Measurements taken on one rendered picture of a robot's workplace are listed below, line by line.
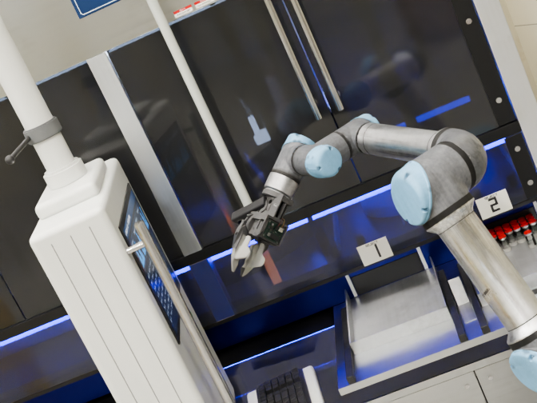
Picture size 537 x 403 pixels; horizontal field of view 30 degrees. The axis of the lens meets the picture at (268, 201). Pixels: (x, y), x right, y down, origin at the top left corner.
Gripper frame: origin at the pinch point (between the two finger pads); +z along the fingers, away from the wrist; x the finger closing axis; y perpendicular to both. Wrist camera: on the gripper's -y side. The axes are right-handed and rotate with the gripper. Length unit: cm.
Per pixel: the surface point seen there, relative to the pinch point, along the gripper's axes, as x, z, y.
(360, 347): 37.2, 3.8, 9.8
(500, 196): 55, -48, 16
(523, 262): 63, -34, 25
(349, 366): 31.8, 9.7, 14.9
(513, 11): 287, -268, -265
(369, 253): 40.9, -21.6, -6.3
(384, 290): 54, -15, -9
